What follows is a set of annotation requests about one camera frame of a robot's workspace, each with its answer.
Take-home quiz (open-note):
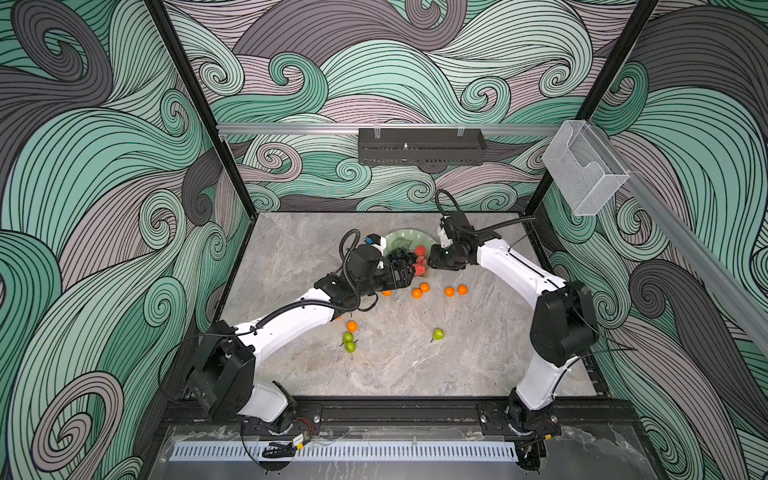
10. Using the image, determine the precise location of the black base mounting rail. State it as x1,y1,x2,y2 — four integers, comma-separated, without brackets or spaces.
153,396,642,440

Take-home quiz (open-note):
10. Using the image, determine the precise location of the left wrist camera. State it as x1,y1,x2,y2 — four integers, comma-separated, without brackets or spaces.
365,234,387,256

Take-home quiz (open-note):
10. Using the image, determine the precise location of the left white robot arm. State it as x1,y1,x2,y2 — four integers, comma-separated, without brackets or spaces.
186,262,415,431

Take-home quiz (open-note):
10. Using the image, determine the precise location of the black perforated metal tray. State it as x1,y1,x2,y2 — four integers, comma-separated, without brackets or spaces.
357,129,488,168

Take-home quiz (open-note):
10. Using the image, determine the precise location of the clear plastic wall bin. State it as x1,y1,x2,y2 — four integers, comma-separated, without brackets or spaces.
542,120,629,217

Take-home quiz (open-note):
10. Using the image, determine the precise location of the dark fake grape bunch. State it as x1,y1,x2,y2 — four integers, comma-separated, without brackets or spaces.
387,248,418,269

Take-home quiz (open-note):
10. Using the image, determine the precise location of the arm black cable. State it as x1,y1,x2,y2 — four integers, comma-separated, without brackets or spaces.
337,228,380,314
433,188,536,238

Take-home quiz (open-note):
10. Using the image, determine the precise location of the white slotted cable duct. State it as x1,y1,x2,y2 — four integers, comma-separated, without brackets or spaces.
168,440,518,463

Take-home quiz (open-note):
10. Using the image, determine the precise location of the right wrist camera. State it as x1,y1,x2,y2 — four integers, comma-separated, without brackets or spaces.
438,215,474,248

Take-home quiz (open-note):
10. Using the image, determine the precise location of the aluminium rail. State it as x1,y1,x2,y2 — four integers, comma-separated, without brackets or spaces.
595,128,767,352
216,122,560,137

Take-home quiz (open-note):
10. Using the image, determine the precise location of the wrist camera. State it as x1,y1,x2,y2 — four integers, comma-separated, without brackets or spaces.
365,234,387,256
438,215,474,248

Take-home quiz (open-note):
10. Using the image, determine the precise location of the aluminium rail back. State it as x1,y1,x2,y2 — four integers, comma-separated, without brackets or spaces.
216,122,560,137

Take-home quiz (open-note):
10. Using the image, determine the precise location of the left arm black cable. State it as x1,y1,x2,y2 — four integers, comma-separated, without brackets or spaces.
337,228,380,314

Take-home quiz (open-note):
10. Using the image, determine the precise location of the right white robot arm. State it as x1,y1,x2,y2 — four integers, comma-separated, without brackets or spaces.
428,239,599,420

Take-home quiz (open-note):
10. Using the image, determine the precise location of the aluminium rail right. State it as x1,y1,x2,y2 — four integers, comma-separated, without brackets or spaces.
595,128,767,352

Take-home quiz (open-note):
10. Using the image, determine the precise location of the light green wavy fruit bowl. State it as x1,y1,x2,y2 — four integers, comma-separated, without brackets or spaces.
385,228,436,255

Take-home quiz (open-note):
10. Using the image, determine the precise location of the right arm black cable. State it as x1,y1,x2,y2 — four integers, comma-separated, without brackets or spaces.
433,188,536,238

